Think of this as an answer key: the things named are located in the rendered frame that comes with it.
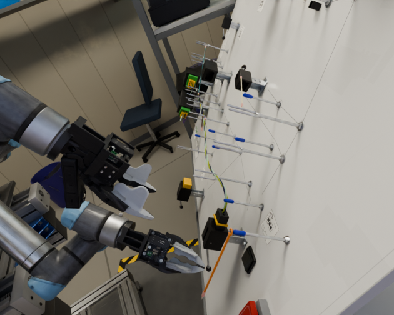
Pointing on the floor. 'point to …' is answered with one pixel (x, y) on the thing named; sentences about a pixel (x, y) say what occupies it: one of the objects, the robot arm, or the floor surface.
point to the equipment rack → (152, 34)
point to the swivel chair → (145, 109)
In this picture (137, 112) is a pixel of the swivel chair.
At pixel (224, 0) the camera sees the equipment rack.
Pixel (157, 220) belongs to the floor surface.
